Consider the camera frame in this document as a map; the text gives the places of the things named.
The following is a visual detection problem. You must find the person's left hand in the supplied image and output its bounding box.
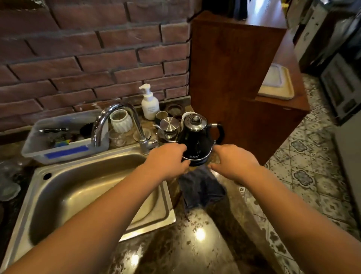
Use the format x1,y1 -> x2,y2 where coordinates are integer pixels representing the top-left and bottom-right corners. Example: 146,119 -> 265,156
144,142 -> 191,181

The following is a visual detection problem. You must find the person's right hand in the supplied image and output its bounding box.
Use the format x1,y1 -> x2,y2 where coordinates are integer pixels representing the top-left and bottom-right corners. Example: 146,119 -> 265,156
208,144 -> 261,184

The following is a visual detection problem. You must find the black electric kettle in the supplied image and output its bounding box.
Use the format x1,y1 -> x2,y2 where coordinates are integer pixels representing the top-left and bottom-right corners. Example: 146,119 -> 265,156
177,113 -> 225,163

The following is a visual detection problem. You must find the person's right forearm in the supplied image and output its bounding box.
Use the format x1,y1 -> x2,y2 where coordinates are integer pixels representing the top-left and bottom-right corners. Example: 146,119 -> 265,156
243,165 -> 361,274

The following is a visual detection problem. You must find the person's left forearm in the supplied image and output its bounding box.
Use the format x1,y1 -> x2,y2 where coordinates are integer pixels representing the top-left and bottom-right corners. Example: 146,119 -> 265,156
0,162 -> 170,274

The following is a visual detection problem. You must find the silver kettle base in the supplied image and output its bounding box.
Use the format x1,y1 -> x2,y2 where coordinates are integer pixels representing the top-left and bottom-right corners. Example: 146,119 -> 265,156
182,155 -> 212,167

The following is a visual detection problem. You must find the dark grey cloth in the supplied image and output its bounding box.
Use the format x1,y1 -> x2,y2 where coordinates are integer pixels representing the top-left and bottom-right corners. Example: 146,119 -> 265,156
178,166 -> 227,212

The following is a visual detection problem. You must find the glass teapot with steel lid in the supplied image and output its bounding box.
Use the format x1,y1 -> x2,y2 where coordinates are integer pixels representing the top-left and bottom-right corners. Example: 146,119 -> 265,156
154,117 -> 181,143

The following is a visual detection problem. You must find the round metal sink stopper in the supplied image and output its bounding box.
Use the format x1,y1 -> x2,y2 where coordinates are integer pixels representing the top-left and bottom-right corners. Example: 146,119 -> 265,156
133,128 -> 153,142

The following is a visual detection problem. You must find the dark brown bowl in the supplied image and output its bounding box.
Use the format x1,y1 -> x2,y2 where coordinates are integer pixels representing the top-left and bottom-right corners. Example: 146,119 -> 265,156
165,104 -> 186,119

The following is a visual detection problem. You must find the chrome faucet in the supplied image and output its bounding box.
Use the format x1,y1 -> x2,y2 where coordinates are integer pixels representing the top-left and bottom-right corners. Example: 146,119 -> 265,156
91,102 -> 160,156

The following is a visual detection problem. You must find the white pump soap bottle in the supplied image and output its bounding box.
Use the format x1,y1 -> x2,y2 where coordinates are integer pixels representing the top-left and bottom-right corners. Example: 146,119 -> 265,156
138,84 -> 160,121

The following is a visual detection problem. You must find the clear glass cup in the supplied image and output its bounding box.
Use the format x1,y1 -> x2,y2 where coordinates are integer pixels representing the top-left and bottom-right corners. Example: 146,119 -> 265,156
108,129 -> 128,148

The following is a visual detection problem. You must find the white ribbed cup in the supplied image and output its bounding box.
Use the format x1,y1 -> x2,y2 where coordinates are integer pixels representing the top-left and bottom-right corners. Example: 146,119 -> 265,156
110,109 -> 133,134

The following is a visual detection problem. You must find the brown wooden cabinet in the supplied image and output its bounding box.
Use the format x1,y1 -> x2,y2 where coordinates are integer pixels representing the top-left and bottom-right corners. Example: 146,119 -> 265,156
188,11 -> 311,166

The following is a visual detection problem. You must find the beige tray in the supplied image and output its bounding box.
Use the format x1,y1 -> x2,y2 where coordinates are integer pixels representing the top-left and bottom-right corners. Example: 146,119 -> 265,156
257,63 -> 295,101

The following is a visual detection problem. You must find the white plastic lid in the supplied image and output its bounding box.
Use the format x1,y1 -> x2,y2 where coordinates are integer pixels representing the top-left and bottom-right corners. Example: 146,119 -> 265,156
262,63 -> 284,88

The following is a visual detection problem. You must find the stainless steel sink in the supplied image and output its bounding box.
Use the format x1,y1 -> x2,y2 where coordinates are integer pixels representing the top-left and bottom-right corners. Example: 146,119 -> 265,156
0,147 -> 177,269

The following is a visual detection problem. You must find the clear plastic bin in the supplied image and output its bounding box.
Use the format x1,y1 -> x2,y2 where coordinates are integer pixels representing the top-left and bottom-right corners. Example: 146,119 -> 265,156
21,109 -> 110,165

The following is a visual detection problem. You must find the black oven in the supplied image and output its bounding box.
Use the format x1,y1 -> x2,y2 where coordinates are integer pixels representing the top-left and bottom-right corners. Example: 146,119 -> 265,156
319,52 -> 361,126

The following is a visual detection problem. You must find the steel kitchen appliance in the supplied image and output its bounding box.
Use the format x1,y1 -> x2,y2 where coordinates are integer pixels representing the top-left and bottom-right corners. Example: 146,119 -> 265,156
293,0 -> 361,74

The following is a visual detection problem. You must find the clear glass dish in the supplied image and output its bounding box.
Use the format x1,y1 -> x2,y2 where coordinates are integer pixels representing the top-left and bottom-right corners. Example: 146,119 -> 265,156
0,160 -> 22,202

